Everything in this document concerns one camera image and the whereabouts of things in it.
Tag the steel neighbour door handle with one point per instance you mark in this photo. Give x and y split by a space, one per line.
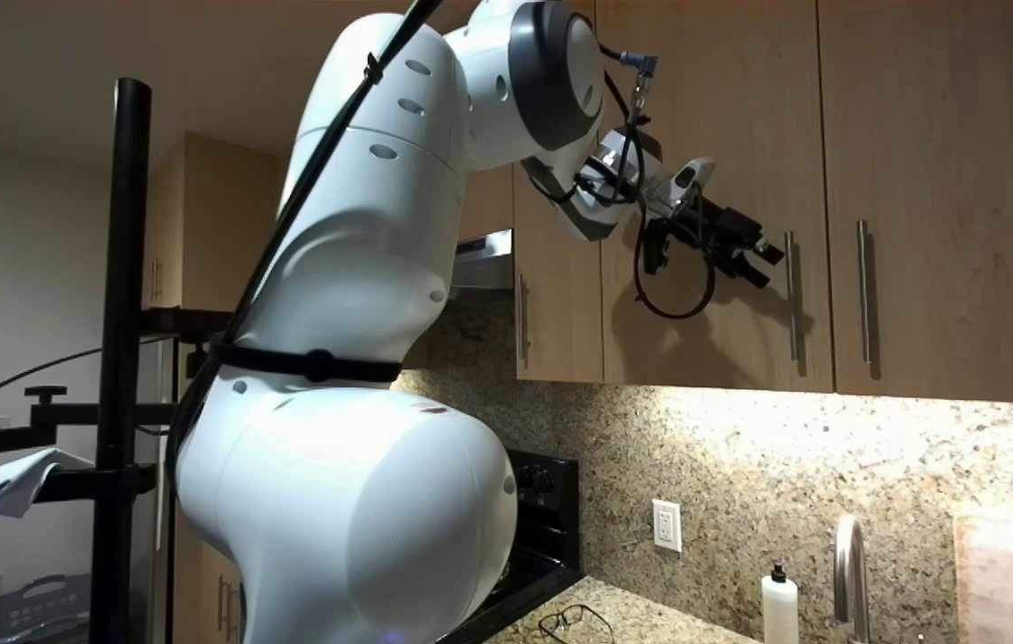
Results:
865 284

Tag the wooden cupboard door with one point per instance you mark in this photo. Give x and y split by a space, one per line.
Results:
734 82

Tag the black vertical pole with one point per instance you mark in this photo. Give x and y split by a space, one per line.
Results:
111 515

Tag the steel kitchen faucet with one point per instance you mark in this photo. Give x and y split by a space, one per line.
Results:
850 582

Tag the white wall outlet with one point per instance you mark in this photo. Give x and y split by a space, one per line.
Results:
667 523

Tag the black stove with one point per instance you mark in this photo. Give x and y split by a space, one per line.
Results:
547 553

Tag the white soap bottle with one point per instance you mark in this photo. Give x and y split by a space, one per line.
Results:
777 607

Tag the right neighbour cupboard door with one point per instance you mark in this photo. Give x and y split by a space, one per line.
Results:
917 121

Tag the steel cupboard door handle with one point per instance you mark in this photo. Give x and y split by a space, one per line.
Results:
792 284

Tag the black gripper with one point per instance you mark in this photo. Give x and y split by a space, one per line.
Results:
721 233

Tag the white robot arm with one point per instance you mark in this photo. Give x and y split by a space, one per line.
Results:
361 514

